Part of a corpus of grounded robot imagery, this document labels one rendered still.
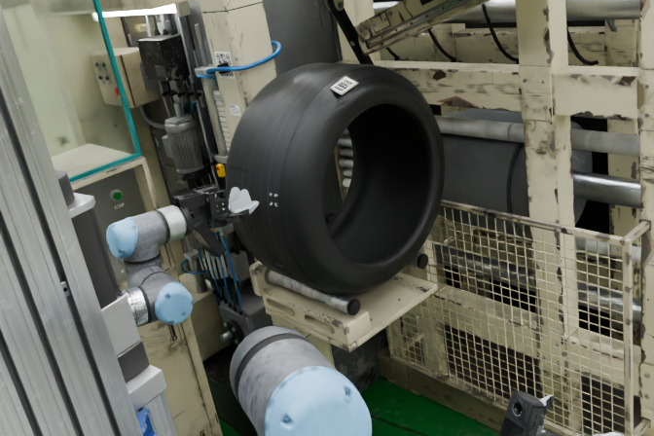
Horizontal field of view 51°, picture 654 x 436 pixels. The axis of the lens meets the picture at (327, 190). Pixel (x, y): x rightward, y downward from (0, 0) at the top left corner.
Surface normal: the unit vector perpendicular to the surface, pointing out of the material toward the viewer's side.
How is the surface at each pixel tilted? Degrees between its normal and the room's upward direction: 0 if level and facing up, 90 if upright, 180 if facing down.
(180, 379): 90
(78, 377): 90
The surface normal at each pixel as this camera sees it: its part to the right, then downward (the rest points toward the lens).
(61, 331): 0.78, 0.10
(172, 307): 0.56, 0.21
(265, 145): -0.68, -0.25
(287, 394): -0.51, -0.68
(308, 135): 0.00, -0.18
